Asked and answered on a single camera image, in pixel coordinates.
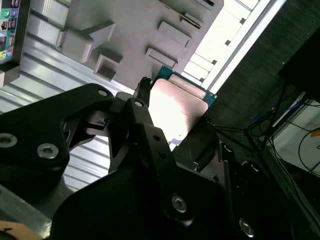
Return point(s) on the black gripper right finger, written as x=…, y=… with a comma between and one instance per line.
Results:
x=205, y=147

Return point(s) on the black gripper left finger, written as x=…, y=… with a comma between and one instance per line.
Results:
x=30, y=135

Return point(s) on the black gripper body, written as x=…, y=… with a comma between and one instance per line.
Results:
x=120, y=207

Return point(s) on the silver CPU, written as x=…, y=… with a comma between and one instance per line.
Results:
x=180, y=107

